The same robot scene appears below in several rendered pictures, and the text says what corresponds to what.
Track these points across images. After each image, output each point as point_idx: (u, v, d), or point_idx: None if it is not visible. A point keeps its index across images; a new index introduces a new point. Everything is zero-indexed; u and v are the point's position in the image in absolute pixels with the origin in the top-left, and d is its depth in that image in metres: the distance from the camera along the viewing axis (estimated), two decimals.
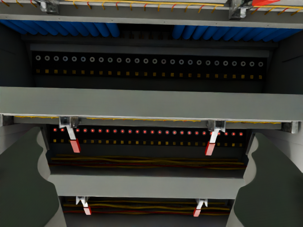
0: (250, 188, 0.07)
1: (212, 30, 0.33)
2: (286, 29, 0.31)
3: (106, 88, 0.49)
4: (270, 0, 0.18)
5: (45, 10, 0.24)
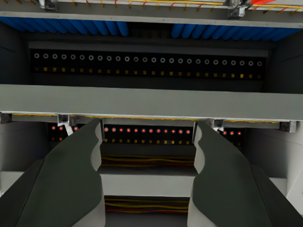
0: (203, 176, 0.08)
1: (211, 29, 0.33)
2: (284, 28, 0.31)
3: (105, 86, 0.49)
4: None
5: (43, 7, 0.24)
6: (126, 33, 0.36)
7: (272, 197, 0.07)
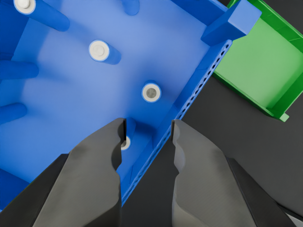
0: (184, 174, 0.08)
1: None
2: None
3: None
4: None
5: None
6: None
7: (249, 187, 0.07)
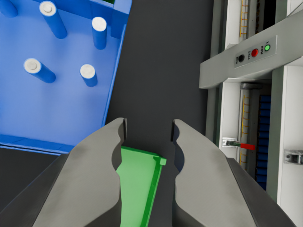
0: (184, 174, 0.08)
1: None
2: None
3: None
4: None
5: None
6: None
7: (249, 187, 0.07)
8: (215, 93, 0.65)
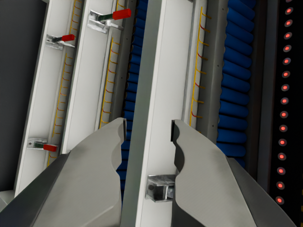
0: (184, 174, 0.08)
1: None
2: None
3: None
4: None
5: None
6: None
7: (249, 187, 0.07)
8: None
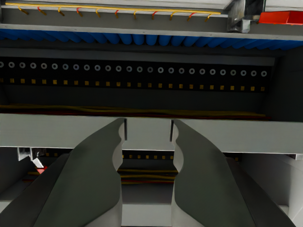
0: (183, 174, 0.08)
1: (207, 39, 0.26)
2: None
3: (87, 96, 0.43)
4: (287, 24, 0.12)
5: None
6: (102, 41, 0.29)
7: (248, 187, 0.07)
8: None
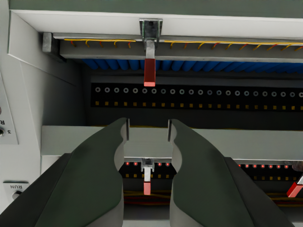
0: (181, 174, 0.08)
1: (296, 65, 0.32)
2: None
3: (159, 118, 0.47)
4: None
5: None
6: (199, 69, 0.35)
7: (246, 186, 0.07)
8: None
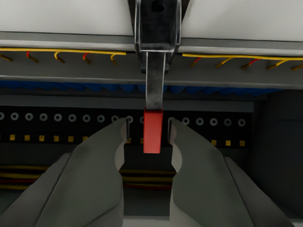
0: (181, 174, 0.08)
1: (139, 85, 0.19)
2: None
3: (16, 149, 0.33)
4: (146, 145, 0.14)
5: None
6: (11, 86, 0.22)
7: (246, 186, 0.07)
8: None
